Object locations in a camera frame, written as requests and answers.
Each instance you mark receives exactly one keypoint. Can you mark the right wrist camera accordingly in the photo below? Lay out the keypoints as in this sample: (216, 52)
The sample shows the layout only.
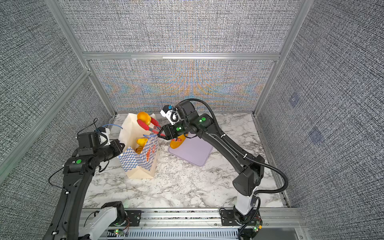
(185, 110)

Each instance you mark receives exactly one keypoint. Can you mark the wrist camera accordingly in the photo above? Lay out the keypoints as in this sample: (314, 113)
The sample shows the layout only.
(100, 137)
(185, 110)

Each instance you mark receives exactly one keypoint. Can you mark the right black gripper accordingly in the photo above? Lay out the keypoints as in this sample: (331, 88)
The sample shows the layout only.
(169, 129)

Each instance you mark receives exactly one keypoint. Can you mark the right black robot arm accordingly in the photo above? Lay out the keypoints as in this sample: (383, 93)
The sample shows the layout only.
(248, 167)

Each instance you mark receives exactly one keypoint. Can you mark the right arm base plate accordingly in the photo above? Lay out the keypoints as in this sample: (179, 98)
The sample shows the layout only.
(228, 217)

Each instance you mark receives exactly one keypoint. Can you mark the lilac plastic tray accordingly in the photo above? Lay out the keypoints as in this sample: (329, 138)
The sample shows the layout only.
(195, 151)

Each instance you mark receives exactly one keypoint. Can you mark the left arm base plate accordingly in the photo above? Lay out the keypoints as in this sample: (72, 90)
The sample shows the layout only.
(131, 218)

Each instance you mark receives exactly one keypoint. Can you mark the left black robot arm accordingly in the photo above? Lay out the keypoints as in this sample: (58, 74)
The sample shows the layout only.
(78, 173)

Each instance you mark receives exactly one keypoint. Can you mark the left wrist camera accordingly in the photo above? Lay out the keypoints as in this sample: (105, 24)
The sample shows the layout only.
(100, 137)

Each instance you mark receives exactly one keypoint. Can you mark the red kitchen tongs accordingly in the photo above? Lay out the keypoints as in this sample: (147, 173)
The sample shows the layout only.
(153, 126)

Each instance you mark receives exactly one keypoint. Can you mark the ridged yellow spiral bread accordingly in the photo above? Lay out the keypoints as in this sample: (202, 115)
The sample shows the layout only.
(139, 150)

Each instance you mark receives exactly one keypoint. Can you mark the aluminium front rail frame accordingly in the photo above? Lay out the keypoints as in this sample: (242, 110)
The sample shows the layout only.
(191, 218)

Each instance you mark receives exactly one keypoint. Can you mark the long orange baguette bread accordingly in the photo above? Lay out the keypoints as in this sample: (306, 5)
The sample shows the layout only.
(175, 143)

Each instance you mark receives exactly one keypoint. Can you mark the blue checkered paper bag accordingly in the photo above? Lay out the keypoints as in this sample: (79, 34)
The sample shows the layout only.
(139, 157)

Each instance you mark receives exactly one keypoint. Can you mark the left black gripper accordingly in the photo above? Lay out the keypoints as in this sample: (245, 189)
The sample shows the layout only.
(119, 150)

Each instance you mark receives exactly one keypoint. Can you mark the small yellow croissant bread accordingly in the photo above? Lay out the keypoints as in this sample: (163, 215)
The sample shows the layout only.
(144, 117)

